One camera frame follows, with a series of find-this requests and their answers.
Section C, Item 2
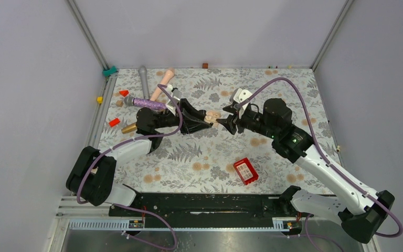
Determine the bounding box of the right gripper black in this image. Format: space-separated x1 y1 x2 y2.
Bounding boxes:
216 103 278 139

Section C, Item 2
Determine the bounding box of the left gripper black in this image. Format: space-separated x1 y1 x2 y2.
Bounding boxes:
154 99 212 135

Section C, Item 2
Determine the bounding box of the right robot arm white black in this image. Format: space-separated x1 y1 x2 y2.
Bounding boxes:
217 98 395 244

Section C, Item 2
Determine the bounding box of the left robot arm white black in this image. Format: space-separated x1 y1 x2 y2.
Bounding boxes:
66 99 213 216

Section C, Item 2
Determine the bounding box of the floral patterned table mat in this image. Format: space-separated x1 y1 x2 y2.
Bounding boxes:
114 68 339 194

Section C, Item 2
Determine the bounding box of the red plastic tray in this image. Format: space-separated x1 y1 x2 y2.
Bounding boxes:
233 157 259 185

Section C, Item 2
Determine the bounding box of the beige toy microphone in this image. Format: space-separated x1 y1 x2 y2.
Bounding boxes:
150 68 175 101

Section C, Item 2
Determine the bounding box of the gold toy microphone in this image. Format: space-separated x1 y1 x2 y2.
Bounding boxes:
121 123 137 134

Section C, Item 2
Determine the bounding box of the purple glitter toy microphone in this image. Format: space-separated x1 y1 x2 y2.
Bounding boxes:
124 96 167 111

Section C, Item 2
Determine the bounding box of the grey toy microphone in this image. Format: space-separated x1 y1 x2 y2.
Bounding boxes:
138 66 150 100

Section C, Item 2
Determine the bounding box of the red triangular block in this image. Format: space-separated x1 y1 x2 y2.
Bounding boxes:
119 90 129 97

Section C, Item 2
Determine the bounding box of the red block on mat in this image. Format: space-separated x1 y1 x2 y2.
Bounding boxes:
109 118 121 128

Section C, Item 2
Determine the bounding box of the teal plastic piece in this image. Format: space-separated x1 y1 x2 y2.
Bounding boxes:
102 66 118 77

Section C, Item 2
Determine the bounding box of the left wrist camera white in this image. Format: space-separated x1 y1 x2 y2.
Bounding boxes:
165 88 182 116

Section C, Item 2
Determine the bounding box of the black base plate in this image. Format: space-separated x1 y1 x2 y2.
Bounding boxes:
109 186 300 228

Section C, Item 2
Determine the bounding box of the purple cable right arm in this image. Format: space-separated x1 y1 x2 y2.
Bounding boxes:
235 77 403 252

